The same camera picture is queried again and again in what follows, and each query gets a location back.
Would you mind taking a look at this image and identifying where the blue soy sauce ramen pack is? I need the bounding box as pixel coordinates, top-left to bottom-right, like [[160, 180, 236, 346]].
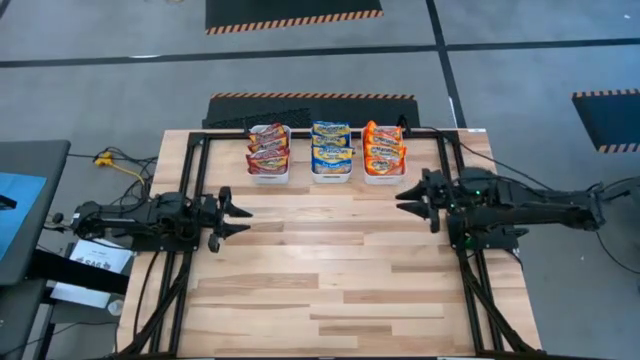
[[310, 133, 351, 149], [312, 120, 351, 137], [312, 158, 353, 175], [312, 144, 355, 161]]

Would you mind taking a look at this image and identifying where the black desk beam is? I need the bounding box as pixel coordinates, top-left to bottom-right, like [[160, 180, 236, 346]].
[[27, 248, 131, 296]]

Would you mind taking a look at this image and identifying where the yellow power plug cable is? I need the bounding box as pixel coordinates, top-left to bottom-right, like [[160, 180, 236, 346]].
[[93, 151, 147, 185]]

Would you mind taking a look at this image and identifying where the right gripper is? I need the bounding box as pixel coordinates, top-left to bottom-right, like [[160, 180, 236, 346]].
[[395, 168, 466, 234]]

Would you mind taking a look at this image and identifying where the white paper sheet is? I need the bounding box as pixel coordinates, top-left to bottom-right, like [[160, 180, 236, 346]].
[[49, 239, 135, 310]]

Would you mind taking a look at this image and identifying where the red roast beef ramen pack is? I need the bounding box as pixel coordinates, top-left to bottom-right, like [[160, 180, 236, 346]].
[[246, 159, 290, 176], [248, 135, 290, 151], [249, 123, 287, 141], [245, 147, 291, 164]]

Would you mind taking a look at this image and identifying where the blue desk panel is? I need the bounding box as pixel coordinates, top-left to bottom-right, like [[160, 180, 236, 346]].
[[0, 172, 48, 262]]

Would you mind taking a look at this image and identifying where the grey desk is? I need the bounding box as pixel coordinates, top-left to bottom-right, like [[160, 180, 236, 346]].
[[0, 139, 71, 287]]

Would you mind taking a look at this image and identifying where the black hazard-striped floor mat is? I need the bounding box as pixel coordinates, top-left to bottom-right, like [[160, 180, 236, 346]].
[[201, 92, 422, 131], [204, 0, 385, 36], [571, 88, 640, 154]]

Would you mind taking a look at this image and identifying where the long black cable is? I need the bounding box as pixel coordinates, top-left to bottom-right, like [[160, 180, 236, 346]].
[[397, 113, 556, 194]]

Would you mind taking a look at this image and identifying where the orange chicken ramen pack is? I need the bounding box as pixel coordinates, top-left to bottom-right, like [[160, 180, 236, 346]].
[[367, 132, 404, 147], [364, 157, 405, 176], [364, 143, 407, 160], [363, 120, 404, 139]]

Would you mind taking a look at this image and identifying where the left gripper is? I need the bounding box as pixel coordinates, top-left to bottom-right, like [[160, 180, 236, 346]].
[[188, 187, 254, 254]]

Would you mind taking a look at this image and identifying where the white plastic bin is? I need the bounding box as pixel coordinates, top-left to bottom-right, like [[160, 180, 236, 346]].
[[243, 122, 292, 185], [361, 123, 407, 186], [308, 122, 355, 185]]

